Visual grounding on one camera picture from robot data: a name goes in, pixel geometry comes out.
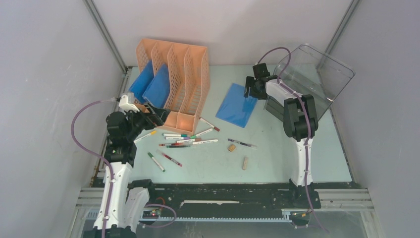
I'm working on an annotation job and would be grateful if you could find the blue folder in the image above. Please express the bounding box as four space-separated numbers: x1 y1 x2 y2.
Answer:
129 60 154 104
142 64 170 108
215 83 258 128

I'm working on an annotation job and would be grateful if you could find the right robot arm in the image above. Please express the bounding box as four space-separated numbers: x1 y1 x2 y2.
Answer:
244 63 318 212

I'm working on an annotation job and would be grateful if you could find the tan eraser stick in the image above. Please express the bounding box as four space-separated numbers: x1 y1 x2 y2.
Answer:
242 157 248 171

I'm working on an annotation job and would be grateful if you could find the purple cap marker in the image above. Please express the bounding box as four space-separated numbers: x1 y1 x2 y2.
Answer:
165 136 190 140

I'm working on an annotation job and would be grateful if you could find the green cap marker lower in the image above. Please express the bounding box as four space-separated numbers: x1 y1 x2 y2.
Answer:
148 152 166 173

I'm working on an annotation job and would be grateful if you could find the dark green pen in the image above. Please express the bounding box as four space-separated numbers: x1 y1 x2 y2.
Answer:
165 145 191 148

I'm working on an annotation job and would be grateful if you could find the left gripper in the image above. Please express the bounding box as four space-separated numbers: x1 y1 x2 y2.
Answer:
124 102 170 141

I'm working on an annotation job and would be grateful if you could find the small cork block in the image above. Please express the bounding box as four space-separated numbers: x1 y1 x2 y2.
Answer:
227 144 236 152

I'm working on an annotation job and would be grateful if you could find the clear purple pen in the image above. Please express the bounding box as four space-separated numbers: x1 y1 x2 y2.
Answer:
227 138 257 148

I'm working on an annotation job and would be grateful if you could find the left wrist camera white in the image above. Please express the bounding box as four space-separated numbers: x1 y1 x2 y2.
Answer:
118 92 140 113

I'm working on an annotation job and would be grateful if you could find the green cap marker upper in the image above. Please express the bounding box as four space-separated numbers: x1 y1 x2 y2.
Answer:
190 128 213 139

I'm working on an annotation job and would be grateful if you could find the brown cap marker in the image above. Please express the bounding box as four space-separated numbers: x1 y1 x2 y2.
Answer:
200 118 220 132

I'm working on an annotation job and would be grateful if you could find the green cap marker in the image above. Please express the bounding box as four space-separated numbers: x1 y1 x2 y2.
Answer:
148 152 166 173
190 128 213 139

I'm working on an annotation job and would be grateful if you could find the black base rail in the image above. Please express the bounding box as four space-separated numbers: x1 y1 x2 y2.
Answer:
128 180 321 220

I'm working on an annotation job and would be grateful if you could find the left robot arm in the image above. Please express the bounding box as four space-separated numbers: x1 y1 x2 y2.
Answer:
83 105 170 238

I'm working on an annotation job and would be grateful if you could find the yellow cap marker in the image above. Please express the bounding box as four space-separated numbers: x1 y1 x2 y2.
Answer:
134 130 157 143

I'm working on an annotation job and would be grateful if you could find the red pen lower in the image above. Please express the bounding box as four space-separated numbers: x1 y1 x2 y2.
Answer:
161 152 183 167

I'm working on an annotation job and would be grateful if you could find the orange plastic file organizer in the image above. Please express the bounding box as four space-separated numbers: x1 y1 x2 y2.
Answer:
136 38 210 135

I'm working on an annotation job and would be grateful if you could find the red marker in cluster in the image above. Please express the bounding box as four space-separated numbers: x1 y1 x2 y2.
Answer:
159 142 192 147

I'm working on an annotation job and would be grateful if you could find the white marker right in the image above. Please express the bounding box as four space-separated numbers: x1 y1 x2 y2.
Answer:
192 139 218 145

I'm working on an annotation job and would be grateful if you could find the clear plastic drawer cabinet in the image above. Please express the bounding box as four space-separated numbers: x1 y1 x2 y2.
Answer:
273 44 355 120

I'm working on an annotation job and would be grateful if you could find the blue folder front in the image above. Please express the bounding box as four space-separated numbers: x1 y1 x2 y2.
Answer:
129 60 154 104

